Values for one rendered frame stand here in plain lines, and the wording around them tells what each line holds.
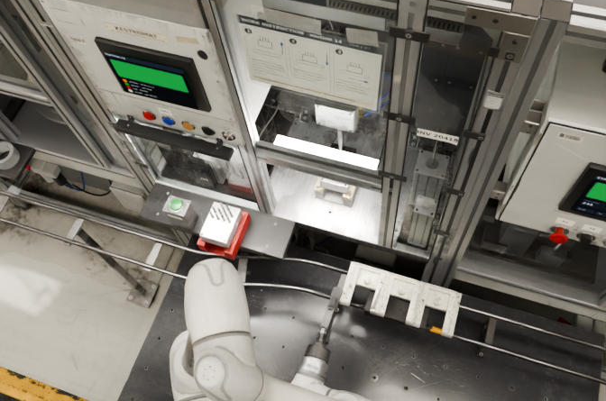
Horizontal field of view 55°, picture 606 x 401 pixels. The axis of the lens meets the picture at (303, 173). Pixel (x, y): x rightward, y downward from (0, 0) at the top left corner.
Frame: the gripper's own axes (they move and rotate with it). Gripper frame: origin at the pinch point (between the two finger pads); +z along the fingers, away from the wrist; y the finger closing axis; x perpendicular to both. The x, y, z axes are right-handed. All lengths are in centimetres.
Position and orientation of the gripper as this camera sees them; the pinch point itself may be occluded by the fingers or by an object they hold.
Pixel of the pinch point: (335, 297)
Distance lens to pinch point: 194.2
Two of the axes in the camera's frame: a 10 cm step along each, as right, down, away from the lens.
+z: 3.2, -8.5, 4.3
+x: -9.5, -2.4, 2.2
